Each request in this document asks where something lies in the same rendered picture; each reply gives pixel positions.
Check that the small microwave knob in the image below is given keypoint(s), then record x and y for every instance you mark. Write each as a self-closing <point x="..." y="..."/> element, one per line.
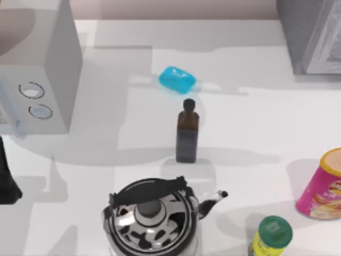
<point x="40" y="111"/>

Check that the yellow bottle with green cap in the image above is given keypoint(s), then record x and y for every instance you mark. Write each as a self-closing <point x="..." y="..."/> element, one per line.
<point x="271" y="237"/>

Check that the blue soap bar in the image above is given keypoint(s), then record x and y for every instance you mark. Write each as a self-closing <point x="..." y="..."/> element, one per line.
<point x="177" y="80"/>

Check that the pink and yellow can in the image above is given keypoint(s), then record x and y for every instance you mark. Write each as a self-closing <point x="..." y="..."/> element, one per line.
<point x="323" y="186"/>

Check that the pale microwave oven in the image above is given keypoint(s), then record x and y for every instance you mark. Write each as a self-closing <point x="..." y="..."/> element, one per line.
<point x="50" y="53"/>

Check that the dark brown bottle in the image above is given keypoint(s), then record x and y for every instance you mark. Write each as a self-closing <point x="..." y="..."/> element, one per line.
<point x="187" y="136"/>

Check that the grey cabinet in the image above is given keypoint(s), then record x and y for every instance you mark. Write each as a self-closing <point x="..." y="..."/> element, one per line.
<point x="314" y="34"/>

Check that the black and white kettle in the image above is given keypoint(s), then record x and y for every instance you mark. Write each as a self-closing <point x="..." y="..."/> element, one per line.
<point x="152" y="221"/>

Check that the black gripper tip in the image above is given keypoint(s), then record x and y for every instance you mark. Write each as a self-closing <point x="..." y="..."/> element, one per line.
<point x="6" y="178"/>

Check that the large microwave knob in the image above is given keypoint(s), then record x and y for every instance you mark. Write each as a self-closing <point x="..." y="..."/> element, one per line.
<point x="31" y="90"/>

